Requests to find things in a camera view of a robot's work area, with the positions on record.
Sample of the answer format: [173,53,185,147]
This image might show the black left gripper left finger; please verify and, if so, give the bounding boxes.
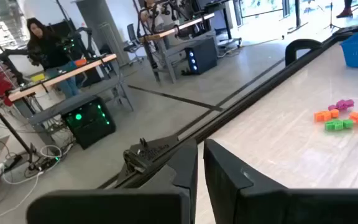
[26,139,198,224]

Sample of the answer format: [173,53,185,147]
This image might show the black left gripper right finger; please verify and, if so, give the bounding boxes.
[203,139,358,224]

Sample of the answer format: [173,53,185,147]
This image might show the black computer tower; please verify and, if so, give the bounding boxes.
[121,134,195,187]

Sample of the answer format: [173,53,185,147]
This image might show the computer tower green lights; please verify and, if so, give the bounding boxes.
[61,96,117,150]

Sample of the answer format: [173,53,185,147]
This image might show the green segmented toy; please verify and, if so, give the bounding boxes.
[324,118,354,131]

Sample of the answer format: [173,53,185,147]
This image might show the black power strip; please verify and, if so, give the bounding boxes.
[4,154,24,171]

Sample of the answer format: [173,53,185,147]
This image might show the purple segmented toy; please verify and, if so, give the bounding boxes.
[328,98,355,112]

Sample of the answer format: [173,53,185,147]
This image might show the wooden top workbench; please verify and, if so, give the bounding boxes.
[138,12,217,85]
[7,53,135,125]

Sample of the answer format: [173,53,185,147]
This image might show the person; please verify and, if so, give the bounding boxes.
[140,0,167,34]
[336,0,354,19]
[25,17,82,99]

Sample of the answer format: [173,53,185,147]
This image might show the computer tower blue lights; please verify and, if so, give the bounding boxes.
[184,37,219,75]

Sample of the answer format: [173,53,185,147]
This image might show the black office chair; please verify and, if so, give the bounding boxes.
[122,23,145,67]

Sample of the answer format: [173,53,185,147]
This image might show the black standing desk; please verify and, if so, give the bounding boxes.
[194,0,244,47]

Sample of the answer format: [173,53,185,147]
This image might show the black tripod stand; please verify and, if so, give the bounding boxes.
[323,1,342,32]

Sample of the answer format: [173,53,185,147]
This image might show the white floor cable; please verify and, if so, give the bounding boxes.
[0,144,74,224]

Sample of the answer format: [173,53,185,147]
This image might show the black arched handle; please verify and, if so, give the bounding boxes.
[284,39,324,67]

